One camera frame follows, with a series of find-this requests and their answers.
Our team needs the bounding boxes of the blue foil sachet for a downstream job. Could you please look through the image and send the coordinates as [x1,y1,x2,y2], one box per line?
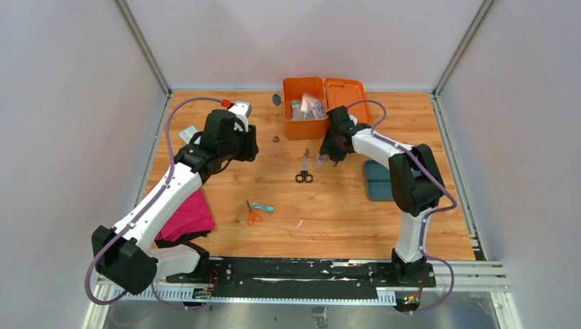
[251,202,274,212]

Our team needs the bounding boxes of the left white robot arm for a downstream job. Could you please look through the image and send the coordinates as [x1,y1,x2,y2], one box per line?
[92,102,258,295]

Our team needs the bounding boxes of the small clear bag left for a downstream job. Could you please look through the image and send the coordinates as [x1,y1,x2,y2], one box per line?
[178,125,197,143]

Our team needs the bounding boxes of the small orange scissors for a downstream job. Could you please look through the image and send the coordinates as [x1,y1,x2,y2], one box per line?
[246,200,262,226]

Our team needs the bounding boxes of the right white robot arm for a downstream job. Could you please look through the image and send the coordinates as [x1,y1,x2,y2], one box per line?
[319,106,447,287]

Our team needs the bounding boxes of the pink folded cloth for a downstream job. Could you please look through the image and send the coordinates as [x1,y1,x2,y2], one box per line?
[155,190,216,243]

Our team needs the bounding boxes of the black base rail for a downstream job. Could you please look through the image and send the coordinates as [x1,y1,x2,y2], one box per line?
[97,254,509,306]

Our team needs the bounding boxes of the blue cotton swab bag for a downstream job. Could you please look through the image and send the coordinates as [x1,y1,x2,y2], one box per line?
[291,100,303,121]

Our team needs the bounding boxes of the clear bag blue items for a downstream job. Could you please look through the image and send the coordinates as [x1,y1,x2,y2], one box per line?
[299,93,323,120]

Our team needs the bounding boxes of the teal plastic tray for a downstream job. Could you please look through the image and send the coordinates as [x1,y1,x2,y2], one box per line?
[363,160,394,202]

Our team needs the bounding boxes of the black bandage scissors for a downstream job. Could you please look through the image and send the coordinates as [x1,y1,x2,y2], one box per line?
[295,148,314,183]

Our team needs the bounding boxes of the orange medicine box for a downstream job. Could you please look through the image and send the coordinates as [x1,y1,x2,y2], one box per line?
[282,77,371,141]

